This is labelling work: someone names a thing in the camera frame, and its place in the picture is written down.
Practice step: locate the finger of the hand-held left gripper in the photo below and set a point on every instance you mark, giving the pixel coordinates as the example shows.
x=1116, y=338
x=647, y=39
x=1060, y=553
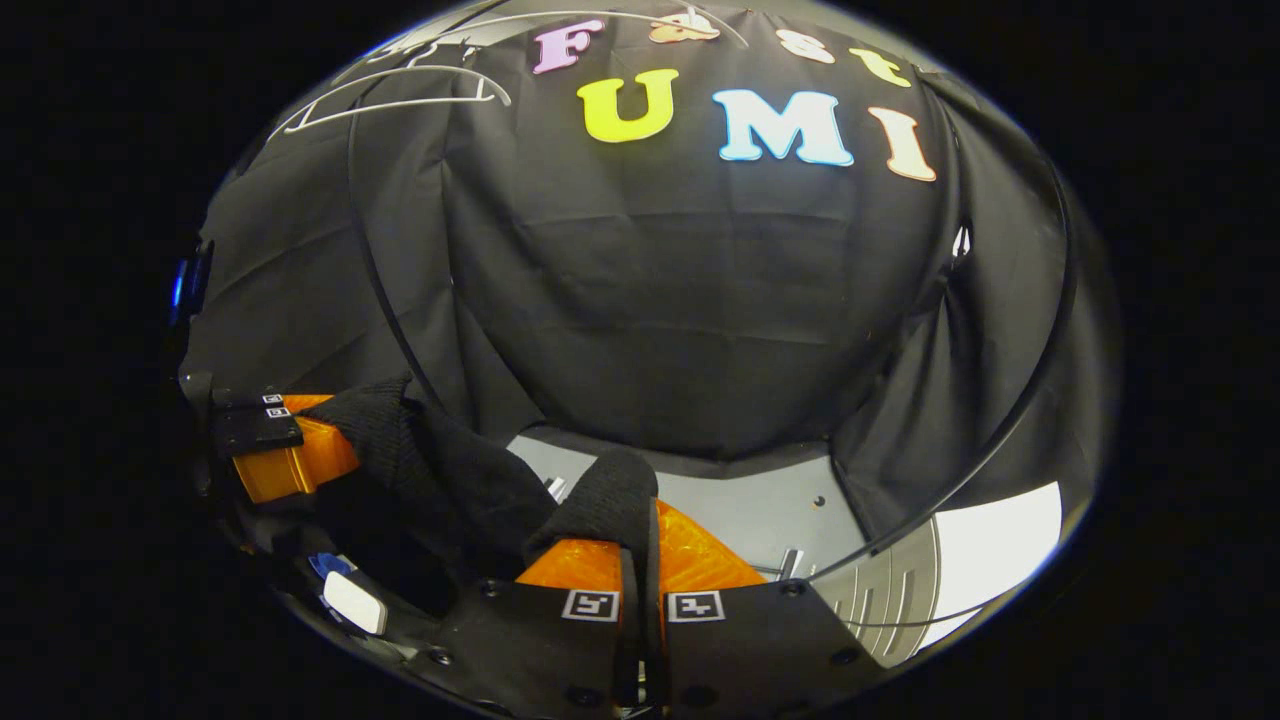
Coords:
x=240, y=399
x=300, y=455

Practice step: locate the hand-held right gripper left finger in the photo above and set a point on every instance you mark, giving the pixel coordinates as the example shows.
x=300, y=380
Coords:
x=540, y=650

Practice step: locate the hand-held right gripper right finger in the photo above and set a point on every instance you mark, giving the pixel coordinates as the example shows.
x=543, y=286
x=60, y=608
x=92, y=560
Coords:
x=760, y=650

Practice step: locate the black knitted jacket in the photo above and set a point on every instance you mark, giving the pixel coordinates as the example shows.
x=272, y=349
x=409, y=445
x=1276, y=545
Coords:
x=450, y=470

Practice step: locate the white plastic hanger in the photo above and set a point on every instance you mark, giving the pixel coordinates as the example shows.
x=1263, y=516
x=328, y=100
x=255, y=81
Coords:
x=400, y=109

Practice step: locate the black backdrop cloth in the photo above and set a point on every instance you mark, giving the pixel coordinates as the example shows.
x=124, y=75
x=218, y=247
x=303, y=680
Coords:
x=650, y=300

